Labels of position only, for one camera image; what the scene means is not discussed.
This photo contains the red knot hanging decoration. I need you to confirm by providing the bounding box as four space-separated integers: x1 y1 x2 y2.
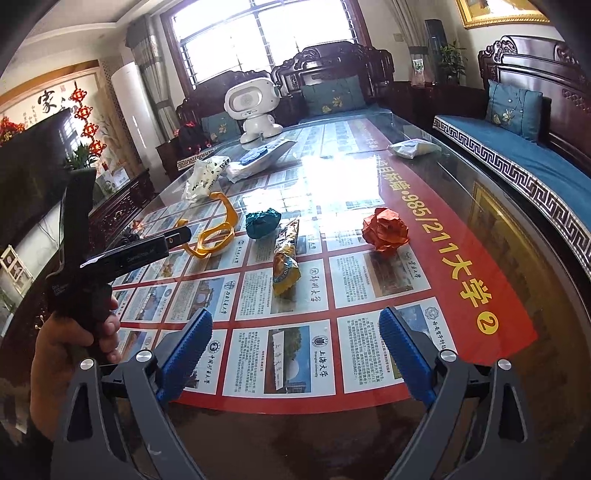
68 87 108 158

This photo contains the yellow snack wrapper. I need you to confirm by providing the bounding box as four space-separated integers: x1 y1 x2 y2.
271 218 302 297

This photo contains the gold framed tree painting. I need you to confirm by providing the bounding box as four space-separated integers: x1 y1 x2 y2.
454 0 551 30

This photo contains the blue sofa seat cushion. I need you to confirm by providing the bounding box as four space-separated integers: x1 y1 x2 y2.
297 104 387 126
433 114 591 278

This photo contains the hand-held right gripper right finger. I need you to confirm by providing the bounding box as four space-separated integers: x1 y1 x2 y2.
378 306 542 480

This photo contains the white wet wipes packet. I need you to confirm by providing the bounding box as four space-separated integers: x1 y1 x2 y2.
225 138 297 181

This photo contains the red printed poster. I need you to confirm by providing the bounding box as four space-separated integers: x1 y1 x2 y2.
110 115 539 410

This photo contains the dark wooden television cabinet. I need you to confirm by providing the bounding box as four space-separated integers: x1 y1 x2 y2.
0 167 156 326

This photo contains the person's left hand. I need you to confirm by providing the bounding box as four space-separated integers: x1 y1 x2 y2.
29 295 122 417

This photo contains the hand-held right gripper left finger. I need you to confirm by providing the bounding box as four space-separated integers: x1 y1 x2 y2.
50 308 214 480

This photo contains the framed calligraphy wall art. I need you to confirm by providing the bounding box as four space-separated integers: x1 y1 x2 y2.
0 66 101 136

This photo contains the patterned grey curtain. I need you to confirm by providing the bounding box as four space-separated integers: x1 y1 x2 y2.
126 13 175 149
382 0 426 85

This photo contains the long carved wooden sofa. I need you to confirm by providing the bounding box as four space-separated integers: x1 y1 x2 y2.
431 35 591 278

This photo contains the white printed plastic bag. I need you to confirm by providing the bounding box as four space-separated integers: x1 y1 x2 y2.
181 156 232 202

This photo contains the large window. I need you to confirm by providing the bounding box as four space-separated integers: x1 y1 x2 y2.
161 0 366 89

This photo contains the green potted plant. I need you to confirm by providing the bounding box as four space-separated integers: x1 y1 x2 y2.
436 41 468 85

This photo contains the white toy robot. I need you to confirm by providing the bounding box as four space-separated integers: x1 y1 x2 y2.
223 78 280 144

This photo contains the dark wooden side table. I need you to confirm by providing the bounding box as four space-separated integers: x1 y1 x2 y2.
392 82 486 121

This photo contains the black bag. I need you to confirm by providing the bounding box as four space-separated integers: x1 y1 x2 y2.
177 122 205 151

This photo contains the yellow plastic ring handle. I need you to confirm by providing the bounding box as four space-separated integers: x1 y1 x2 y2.
181 191 241 262

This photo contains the teal embroidered pillow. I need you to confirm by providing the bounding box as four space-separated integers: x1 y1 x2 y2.
484 80 544 145
300 76 367 117
200 112 244 145

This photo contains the white standing air conditioner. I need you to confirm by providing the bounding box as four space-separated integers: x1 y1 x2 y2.
110 62 154 186

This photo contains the green bamboo plant in vase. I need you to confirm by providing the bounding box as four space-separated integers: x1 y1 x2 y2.
64 142 101 172

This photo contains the white box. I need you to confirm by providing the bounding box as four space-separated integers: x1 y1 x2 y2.
98 165 131 188

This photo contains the red crumpled paper ball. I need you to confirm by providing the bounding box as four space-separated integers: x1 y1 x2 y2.
361 207 411 254

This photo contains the teal crumpled paper ball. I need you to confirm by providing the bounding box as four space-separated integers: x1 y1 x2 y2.
244 207 283 240

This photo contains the black television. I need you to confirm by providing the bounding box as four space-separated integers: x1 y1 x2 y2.
0 110 75 251

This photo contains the white tissue packet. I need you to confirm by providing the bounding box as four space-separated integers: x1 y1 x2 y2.
387 139 442 160

